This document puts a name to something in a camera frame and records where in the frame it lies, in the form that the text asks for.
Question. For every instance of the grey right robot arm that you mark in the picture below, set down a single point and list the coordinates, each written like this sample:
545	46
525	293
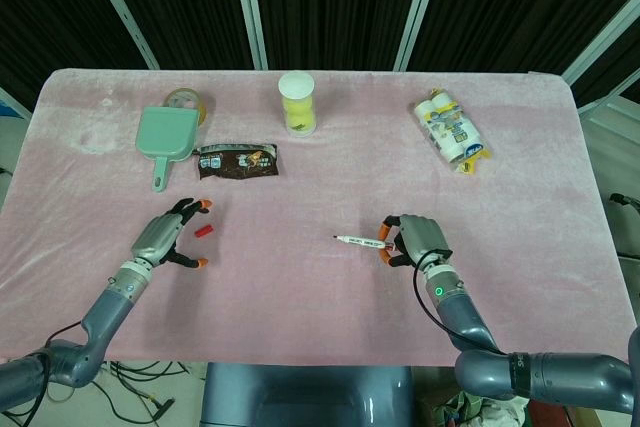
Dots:
500	367

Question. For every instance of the clear adhesive tape roll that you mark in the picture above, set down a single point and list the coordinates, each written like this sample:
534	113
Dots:
200	104

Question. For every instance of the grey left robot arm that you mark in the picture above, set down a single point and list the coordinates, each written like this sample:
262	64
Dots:
100	317

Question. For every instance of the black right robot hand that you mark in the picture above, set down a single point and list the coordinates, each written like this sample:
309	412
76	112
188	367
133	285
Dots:
422	237

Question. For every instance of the clear tennis ball tube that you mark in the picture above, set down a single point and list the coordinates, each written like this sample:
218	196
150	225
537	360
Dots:
298	107

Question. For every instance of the crumpled plastic bags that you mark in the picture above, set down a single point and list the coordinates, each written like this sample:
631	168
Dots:
475	409

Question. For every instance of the pink fleece table cloth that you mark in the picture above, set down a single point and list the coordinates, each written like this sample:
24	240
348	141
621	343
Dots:
320	297

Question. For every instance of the black curtain partition screen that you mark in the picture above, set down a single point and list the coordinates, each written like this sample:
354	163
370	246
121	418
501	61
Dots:
247	7

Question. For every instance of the mint green plastic dustpan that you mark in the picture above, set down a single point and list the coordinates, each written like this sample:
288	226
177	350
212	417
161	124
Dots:
165	134

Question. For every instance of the packaged white bag rolls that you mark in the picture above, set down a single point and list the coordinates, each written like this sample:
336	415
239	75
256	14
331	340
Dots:
452	129

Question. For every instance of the small red cap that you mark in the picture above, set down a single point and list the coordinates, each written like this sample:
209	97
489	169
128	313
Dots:
204	231

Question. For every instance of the brown snack packet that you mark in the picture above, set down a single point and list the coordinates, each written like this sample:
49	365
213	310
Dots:
240	163

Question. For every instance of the grey robot torso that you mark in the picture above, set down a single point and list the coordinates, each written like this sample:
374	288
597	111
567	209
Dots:
305	392

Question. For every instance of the white whiteboard marker body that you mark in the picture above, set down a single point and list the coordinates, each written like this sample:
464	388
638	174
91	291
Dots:
362	241

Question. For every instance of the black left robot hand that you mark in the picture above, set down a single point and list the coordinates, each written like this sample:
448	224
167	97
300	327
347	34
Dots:
157	237

